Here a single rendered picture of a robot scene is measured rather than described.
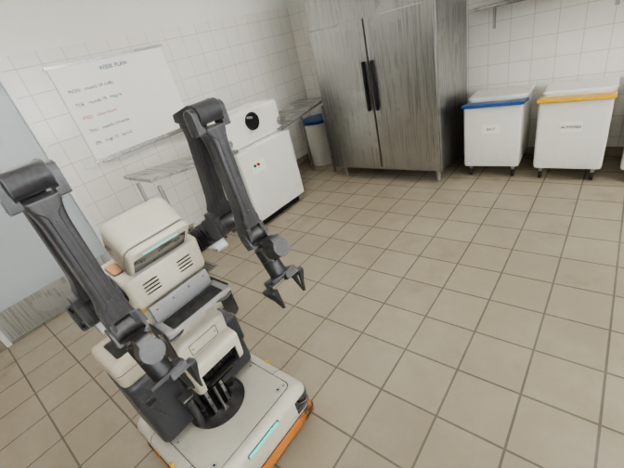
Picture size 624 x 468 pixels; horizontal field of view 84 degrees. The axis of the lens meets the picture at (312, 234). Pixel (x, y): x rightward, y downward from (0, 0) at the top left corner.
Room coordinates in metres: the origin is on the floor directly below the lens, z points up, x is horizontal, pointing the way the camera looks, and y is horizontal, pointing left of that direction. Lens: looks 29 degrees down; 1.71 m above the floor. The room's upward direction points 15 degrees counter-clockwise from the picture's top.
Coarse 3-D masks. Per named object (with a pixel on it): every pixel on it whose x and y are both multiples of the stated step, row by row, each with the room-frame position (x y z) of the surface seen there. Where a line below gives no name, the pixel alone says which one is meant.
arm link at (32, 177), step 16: (32, 160) 0.70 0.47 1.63; (0, 176) 0.65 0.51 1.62; (16, 176) 0.66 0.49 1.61; (32, 176) 0.67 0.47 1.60; (48, 176) 0.69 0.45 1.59; (16, 192) 0.65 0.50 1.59; (32, 192) 0.67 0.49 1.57; (32, 224) 0.72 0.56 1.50; (48, 240) 0.72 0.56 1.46; (64, 272) 0.74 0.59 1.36; (80, 288) 0.74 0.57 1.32; (80, 304) 0.73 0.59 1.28; (96, 320) 0.73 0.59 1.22
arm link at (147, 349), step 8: (144, 320) 0.69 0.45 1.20; (144, 328) 0.68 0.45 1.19; (112, 336) 0.65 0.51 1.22; (128, 336) 0.68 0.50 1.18; (136, 336) 0.64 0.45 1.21; (144, 336) 0.62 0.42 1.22; (120, 344) 0.64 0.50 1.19; (128, 344) 0.63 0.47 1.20; (136, 344) 0.60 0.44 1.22; (144, 344) 0.60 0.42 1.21; (152, 344) 0.61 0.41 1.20; (160, 344) 0.61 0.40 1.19; (136, 352) 0.60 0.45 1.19; (144, 352) 0.59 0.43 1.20; (152, 352) 0.60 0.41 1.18; (160, 352) 0.60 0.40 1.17; (144, 360) 0.58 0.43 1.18; (152, 360) 0.59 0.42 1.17; (160, 360) 0.59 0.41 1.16
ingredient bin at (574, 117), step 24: (552, 96) 3.07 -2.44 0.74; (576, 96) 2.85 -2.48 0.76; (600, 96) 2.66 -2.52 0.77; (552, 120) 2.89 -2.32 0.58; (576, 120) 2.77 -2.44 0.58; (600, 120) 2.66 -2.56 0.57; (552, 144) 2.87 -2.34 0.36; (576, 144) 2.75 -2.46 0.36; (600, 144) 2.64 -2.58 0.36; (576, 168) 2.74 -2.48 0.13
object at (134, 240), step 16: (144, 208) 1.01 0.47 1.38; (160, 208) 1.02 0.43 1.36; (112, 224) 0.94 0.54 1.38; (128, 224) 0.95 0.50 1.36; (144, 224) 0.96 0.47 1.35; (160, 224) 0.97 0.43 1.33; (176, 224) 0.98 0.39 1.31; (112, 240) 0.90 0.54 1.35; (128, 240) 0.90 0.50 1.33; (144, 240) 0.92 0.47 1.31; (160, 240) 0.93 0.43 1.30; (176, 240) 1.00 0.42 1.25; (112, 256) 0.94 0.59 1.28; (128, 256) 0.87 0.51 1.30; (144, 256) 0.91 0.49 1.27; (160, 256) 0.98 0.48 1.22; (128, 272) 0.91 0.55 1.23
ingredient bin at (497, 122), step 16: (480, 96) 3.60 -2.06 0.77; (496, 96) 3.46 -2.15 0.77; (512, 96) 3.36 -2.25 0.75; (528, 96) 3.33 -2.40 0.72; (464, 112) 3.42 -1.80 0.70; (480, 112) 3.31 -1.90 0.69; (496, 112) 3.22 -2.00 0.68; (512, 112) 3.13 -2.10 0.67; (528, 112) 3.38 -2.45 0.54; (464, 128) 3.42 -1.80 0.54; (480, 128) 3.31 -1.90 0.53; (496, 128) 3.21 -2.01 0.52; (512, 128) 3.12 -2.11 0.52; (528, 128) 3.45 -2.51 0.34; (464, 144) 3.42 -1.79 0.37; (480, 144) 3.31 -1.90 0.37; (496, 144) 3.21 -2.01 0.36; (512, 144) 3.12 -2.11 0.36; (464, 160) 3.42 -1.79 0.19; (480, 160) 3.31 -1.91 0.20; (496, 160) 3.21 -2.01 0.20; (512, 160) 3.11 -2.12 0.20
